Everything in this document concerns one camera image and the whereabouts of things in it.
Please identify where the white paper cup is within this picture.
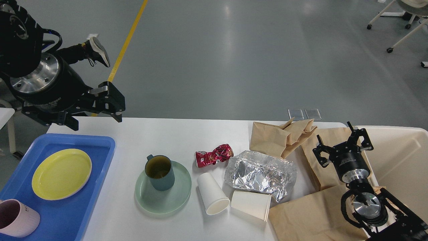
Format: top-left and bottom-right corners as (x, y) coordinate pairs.
(197, 172), (230, 216)

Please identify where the grey office chair left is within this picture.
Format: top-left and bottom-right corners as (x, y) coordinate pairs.
(0, 99), (23, 160)

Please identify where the yellow plate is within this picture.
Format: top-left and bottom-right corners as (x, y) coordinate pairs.
(31, 148), (92, 201)

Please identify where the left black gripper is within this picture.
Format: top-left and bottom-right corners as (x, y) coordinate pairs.
(10, 52), (126, 131)

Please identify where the light green plate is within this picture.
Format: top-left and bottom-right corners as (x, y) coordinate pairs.
(134, 161), (192, 215)

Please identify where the white chair base right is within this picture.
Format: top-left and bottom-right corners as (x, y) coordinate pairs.
(367, 0), (428, 69)

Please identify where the white side table corner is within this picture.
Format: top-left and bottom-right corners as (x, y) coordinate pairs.
(0, 108), (15, 129)

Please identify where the large brown paper bag front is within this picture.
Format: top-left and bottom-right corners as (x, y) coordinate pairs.
(269, 185), (368, 241)

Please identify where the blue plastic tray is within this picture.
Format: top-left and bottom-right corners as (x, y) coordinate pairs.
(0, 133), (116, 241)

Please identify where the pink mug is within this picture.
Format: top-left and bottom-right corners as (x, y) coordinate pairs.
(0, 199), (41, 238)

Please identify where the crushed red can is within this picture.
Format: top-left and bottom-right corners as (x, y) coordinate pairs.
(195, 144), (234, 168)

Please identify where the brown paper bag under gripper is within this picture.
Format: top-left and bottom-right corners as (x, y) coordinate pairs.
(302, 128), (371, 192)

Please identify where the person in black clothes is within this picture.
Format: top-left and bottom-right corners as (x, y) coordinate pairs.
(56, 37), (110, 68)

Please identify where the dark teal mug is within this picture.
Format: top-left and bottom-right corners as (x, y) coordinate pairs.
(144, 155), (175, 191)

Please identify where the crumpled small brown paper bag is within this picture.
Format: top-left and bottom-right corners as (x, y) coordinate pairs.
(249, 118), (318, 159)

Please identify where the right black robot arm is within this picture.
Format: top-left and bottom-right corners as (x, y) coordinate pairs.
(312, 122), (428, 241)

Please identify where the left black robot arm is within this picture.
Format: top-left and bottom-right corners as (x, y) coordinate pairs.
(1, 0), (125, 131)

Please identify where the crumpled aluminium foil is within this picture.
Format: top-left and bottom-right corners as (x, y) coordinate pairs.
(224, 150), (298, 203)

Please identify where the beige plastic bin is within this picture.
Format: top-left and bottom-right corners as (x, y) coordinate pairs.
(358, 126), (428, 222)

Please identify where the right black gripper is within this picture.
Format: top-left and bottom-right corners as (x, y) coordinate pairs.
(312, 122), (374, 183)

